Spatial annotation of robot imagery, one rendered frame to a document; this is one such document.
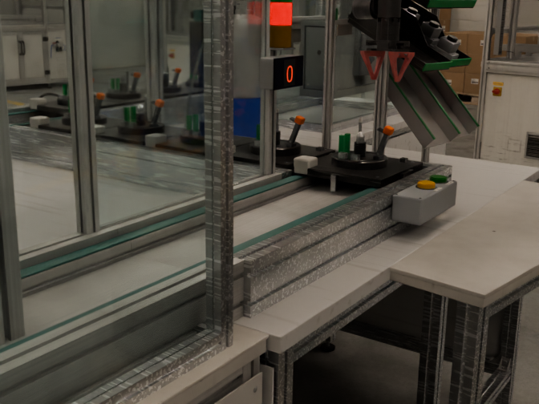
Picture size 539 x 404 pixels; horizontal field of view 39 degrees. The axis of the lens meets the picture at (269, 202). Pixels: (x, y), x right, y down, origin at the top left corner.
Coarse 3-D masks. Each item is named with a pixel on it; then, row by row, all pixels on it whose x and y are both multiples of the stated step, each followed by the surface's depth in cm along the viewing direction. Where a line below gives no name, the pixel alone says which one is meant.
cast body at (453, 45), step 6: (444, 36) 211; (450, 36) 209; (438, 42) 210; (444, 42) 209; (450, 42) 208; (456, 42) 209; (432, 48) 214; (438, 48) 211; (444, 48) 209; (450, 48) 208; (456, 48) 211; (444, 54) 210; (450, 54) 209; (456, 54) 211
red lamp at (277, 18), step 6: (270, 6) 170; (276, 6) 169; (282, 6) 168; (288, 6) 169; (270, 12) 170; (276, 12) 169; (282, 12) 169; (288, 12) 169; (270, 18) 171; (276, 18) 169; (282, 18) 169; (288, 18) 170; (270, 24) 171; (276, 24) 170; (282, 24) 169; (288, 24) 170
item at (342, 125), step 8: (336, 0) 281; (392, 112) 338; (280, 120) 303; (288, 120) 302; (344, 120) 305; (352, 120) 307; (368, 120) 319; (304, 128) 298; (312, 128) 296; (320, 128) 294; (336, 128) 297; (344, 128) 302
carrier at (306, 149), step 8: (280, 136) 202; (280, 144) 202; (288, 144) 199; (296, 144) 202; (280, 152) 197; (288, 152) 197; (296, 152) 199; (304, 152) 202; (312, 152) 202; (320, 152) 202; (328, 152) 204; (280, 160) 192; (288, 160) 192; (288, 168) 188
